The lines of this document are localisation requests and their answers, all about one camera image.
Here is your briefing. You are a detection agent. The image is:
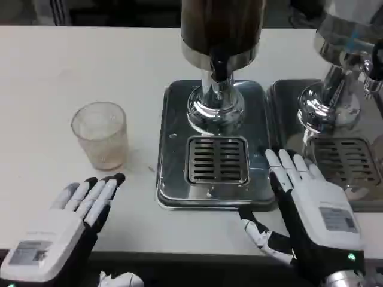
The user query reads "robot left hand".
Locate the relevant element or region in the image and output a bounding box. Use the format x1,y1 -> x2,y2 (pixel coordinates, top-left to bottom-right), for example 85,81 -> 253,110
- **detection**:
0,172 -> 145,287

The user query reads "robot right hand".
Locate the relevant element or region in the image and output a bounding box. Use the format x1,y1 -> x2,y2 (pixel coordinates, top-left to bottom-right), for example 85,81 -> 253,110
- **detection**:
238,148 -> 366,287

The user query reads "clear ribbed glass cup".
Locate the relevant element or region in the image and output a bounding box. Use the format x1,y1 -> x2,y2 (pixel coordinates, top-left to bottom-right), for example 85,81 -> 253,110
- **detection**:
71,101 -> 129,172

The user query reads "steel drip tray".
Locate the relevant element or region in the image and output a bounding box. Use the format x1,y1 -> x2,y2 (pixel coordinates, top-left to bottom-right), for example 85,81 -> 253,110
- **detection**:
266,78 -> 383,213
156,79 -> 276,212

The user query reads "steel drink dispenser, clear tank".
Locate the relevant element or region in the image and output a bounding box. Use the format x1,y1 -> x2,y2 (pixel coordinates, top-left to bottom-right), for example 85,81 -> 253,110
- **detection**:
297,0 -> 383,135

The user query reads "black dispenser tap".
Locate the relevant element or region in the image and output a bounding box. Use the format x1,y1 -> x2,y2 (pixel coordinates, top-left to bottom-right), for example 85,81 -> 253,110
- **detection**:
209,49 -> 231,82

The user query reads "drink dispenser with brown drink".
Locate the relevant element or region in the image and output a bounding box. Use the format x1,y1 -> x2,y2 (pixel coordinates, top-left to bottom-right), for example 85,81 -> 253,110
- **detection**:
180,0 -> 266,137

